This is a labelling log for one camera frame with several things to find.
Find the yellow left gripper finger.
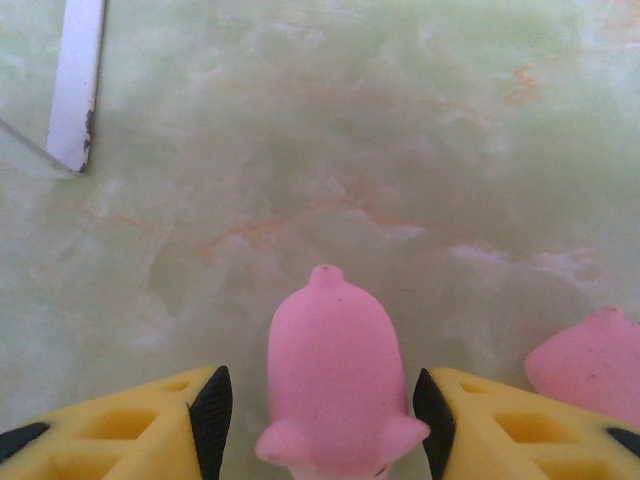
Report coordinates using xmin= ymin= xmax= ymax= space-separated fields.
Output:
xmin=0 ymin=365 xmax=234 ymax=480

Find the pink plastic pig toy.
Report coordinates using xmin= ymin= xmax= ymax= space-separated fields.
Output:
xmin=254 ymin=264 xmax=432 ymax=480
xmin=523 ymin=305 xmax=640 ymax=429

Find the wooden shelf with white frame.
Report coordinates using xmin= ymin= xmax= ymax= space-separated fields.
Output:
xmin=0 ymin=0 xmax=108 ymax=180

